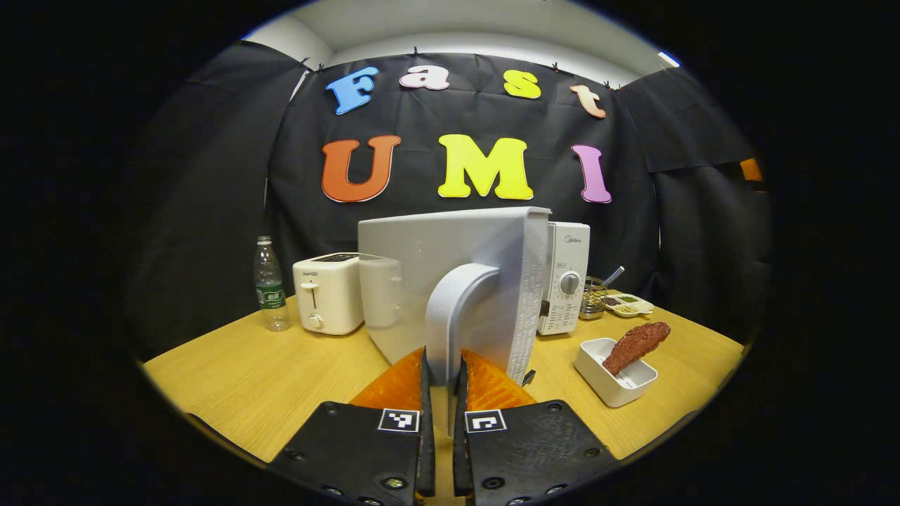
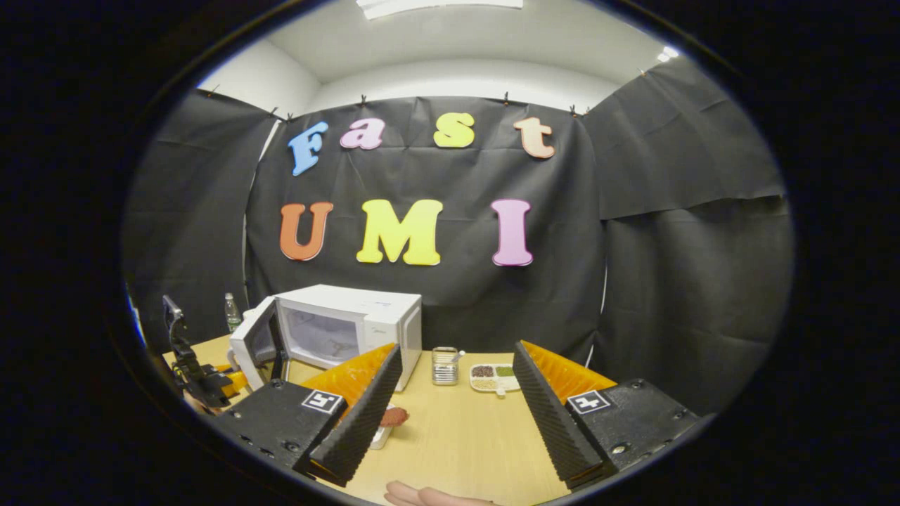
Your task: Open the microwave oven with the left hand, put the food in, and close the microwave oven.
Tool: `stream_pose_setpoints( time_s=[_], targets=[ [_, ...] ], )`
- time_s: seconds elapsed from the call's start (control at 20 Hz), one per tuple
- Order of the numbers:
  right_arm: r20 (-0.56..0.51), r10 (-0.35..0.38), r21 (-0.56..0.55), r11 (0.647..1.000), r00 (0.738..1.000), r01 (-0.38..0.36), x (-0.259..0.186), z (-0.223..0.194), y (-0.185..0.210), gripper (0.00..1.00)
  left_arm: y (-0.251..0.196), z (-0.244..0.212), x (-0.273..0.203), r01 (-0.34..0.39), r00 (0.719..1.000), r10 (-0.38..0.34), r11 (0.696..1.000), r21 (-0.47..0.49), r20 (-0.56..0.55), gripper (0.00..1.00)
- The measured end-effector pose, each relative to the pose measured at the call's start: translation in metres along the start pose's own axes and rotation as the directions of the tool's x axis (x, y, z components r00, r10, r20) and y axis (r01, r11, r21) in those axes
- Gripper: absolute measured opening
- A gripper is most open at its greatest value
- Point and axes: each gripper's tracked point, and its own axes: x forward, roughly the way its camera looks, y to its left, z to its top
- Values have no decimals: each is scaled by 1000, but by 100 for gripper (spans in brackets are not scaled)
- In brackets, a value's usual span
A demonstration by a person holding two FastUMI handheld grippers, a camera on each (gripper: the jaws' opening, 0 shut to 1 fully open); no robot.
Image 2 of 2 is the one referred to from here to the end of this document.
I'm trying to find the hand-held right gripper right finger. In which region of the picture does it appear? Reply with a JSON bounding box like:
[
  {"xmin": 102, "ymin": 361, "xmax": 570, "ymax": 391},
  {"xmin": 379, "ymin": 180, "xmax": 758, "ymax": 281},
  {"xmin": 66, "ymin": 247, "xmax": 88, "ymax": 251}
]
[{"xmin": 512, "ymin": 340, "xmax": 700, "ymax": 491}]

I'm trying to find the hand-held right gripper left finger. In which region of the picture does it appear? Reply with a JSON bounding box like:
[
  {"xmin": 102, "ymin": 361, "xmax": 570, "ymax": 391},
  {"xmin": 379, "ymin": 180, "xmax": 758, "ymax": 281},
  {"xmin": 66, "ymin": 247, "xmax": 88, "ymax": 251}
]
[{"xmin": 210, "ymin": 343, "xmax": 404, "ymax": 488}]

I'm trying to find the white microwave oven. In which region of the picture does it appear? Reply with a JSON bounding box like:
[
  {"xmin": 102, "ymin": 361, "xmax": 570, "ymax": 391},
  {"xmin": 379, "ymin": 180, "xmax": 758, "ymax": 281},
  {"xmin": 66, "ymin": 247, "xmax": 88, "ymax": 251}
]
[{"xmin": 226, "ymin": 284, "xmax": 423, "ymax": 392}]

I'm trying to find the white rectangular dish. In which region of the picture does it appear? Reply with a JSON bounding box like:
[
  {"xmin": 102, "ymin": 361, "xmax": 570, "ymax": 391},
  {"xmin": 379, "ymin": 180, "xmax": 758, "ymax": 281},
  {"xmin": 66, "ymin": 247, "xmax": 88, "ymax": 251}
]
[{"xmin": 368, "ymin": 404, "xmax": 396, "ymax": 450}]

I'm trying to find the white divided snack tray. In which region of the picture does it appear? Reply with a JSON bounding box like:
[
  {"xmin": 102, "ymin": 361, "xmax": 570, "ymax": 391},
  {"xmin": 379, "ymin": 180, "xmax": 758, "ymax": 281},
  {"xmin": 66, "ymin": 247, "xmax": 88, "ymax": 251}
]
[{"xmin": 470, "ymin": 363, "xmax": 522, "ymax": 398}]

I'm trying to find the metal cutlery holder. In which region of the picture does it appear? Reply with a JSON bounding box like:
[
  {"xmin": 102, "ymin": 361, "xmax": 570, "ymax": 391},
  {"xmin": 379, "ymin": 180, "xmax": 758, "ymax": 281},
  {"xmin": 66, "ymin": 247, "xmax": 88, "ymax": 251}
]
[{"xmin": 432, "ymin": 346, "xmax": 459, "ymax": 387}]

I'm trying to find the black backdrop cloth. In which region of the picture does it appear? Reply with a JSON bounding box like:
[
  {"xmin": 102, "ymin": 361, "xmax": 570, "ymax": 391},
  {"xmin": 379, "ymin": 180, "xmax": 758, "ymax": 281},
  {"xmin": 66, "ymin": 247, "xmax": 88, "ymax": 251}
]
[{"xmin": 121, "ymin": 58, "xmax": 795, "ymax": 415}]

